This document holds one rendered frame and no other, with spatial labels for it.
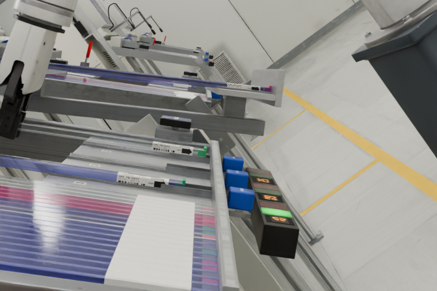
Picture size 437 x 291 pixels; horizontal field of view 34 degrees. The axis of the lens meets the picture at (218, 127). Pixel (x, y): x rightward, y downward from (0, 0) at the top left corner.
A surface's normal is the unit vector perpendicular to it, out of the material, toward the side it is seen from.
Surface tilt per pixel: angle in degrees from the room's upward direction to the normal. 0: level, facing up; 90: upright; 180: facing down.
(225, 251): 45
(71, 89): 90
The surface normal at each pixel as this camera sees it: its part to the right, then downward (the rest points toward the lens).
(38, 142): 0.02, 0.13
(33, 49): 0.26, 0.10
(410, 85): -0.75, 0.60
